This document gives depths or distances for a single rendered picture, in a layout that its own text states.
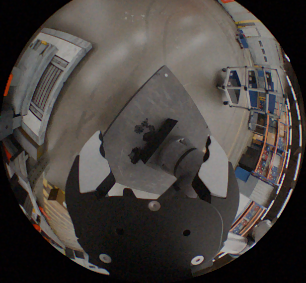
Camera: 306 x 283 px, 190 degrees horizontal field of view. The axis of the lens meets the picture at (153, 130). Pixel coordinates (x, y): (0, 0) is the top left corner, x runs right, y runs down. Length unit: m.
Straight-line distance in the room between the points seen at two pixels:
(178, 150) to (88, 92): 0.63
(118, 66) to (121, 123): 0.46
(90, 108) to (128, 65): 0.39
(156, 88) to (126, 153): 0.31
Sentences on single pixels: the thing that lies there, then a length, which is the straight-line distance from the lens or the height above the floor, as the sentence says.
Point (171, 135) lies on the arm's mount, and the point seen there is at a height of 0.37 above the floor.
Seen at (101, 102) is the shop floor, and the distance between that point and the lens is 0.69.
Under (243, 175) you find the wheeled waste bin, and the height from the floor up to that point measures 0.60.
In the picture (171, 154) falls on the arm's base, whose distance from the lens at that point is 0.38.
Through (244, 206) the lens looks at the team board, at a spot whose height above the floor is 1.67.
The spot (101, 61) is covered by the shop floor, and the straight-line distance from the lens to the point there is 0.76.
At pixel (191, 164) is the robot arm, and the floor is 0.51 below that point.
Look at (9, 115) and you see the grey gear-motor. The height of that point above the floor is 0.29.
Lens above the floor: 0.69
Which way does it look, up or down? 61 degrees down
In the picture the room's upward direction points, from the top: 120 degrees clockwise
